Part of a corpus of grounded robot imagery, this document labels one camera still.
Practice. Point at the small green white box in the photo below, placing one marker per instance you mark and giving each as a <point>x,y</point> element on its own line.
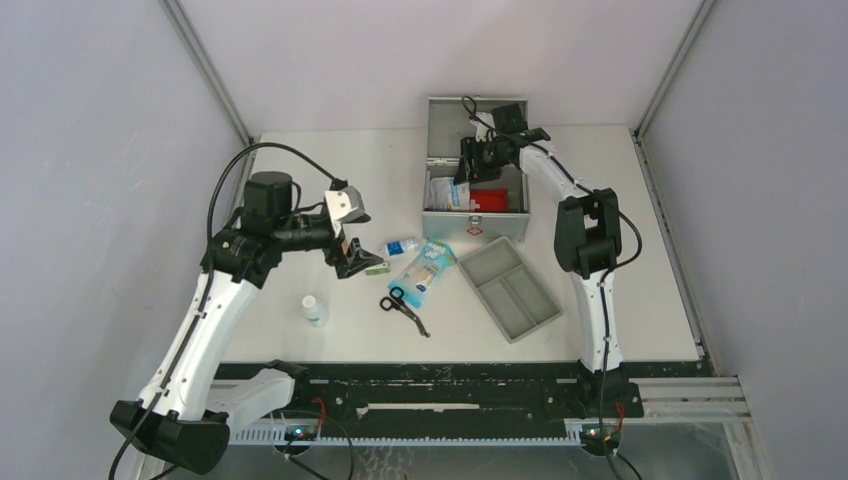
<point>381,269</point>

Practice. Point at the grey plastic divider tray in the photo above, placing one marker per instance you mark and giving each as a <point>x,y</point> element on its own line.
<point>512,294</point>

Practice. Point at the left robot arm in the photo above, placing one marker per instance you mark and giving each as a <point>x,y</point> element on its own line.
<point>178,417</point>

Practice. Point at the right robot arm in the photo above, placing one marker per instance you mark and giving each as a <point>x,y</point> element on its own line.
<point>587,233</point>

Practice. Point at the clear bottle white cap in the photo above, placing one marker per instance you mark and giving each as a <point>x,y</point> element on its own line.
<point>314,311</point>

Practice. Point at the grey metal medicine box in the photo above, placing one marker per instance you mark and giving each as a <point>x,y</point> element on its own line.
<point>448,123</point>

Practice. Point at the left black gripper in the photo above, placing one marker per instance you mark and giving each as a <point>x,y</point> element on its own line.
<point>351,262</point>

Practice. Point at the blue plaster packet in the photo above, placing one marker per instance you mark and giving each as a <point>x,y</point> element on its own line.
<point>417,280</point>

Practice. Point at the black medical scissors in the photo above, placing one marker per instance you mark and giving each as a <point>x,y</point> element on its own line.
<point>394,300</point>

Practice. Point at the red first aid pouch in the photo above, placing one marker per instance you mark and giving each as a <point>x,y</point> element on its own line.
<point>489,200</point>

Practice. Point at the bagged white gauze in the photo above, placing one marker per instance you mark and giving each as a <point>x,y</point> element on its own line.
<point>444,194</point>

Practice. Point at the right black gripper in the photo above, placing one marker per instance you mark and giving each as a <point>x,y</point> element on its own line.
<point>472,149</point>

